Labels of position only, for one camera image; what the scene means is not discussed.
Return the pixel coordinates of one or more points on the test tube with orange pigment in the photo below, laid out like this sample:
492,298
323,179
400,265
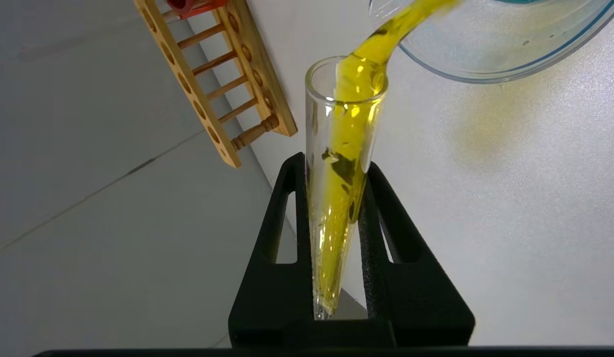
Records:
188,6

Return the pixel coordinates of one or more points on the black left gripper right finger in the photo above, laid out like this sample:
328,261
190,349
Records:
416,297

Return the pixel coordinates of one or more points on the test tube with yellow pigment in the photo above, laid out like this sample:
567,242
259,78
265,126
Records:
346,173

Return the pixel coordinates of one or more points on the wooden test tube rack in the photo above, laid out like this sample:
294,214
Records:
188,89

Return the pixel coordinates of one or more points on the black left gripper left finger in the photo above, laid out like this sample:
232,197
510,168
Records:
272,297

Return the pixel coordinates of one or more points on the clear glass beaker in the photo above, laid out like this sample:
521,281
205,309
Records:
510,44

